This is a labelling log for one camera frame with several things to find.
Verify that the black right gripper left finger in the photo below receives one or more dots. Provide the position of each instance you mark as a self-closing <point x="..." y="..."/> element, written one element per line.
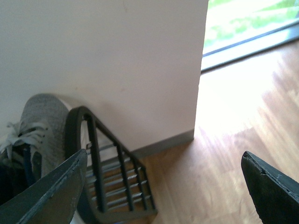
<point x="52" y="199"/>

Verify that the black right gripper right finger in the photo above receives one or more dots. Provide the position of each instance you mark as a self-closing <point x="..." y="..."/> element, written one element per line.
<point x="274" y="194"/>

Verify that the black metal shoe rack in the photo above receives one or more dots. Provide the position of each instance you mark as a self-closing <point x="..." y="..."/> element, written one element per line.
<point x="116" y="188"/>

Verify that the grey knit sneaker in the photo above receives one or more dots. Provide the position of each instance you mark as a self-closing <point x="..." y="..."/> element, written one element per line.
<point x="34" y="146"/>

